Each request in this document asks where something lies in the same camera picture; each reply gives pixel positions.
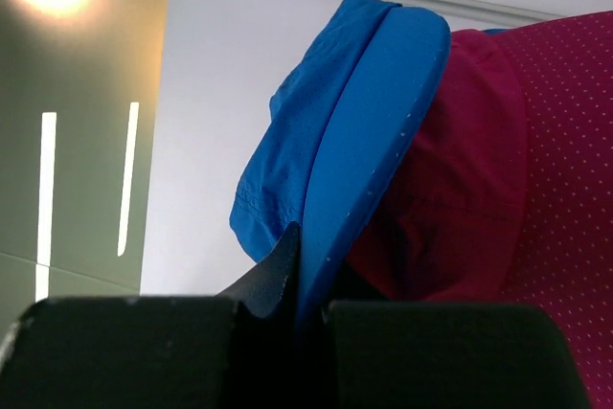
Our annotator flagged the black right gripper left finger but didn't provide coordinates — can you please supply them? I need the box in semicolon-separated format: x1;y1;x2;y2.
1;223;300;408

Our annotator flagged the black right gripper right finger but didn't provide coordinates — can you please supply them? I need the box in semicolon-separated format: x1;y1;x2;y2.
318;260;593;409

